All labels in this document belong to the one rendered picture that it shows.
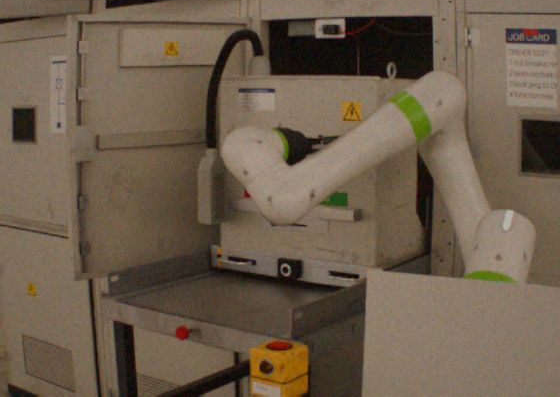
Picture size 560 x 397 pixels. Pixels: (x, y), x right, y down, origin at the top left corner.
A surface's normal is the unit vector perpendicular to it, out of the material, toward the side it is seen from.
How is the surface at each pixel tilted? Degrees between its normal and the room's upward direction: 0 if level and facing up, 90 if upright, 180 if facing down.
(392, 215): 90
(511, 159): 90
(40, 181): 90
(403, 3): 90
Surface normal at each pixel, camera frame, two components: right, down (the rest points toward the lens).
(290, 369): 0.82, 0.09
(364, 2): -0.57, 0.10
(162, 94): 0.63, 0.10
